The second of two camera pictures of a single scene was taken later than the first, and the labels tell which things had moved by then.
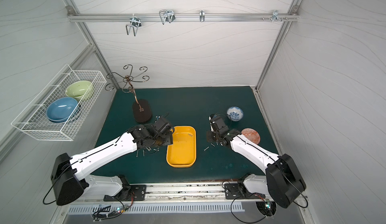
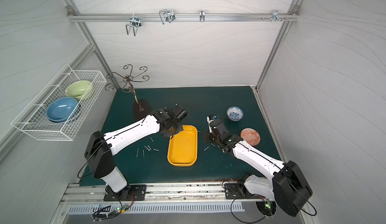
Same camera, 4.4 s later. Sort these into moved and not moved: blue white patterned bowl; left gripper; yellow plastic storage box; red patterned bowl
Moved: left gripper
Not moved: yellow plastic storage box; red patterned bowl; blue white patterned bowl
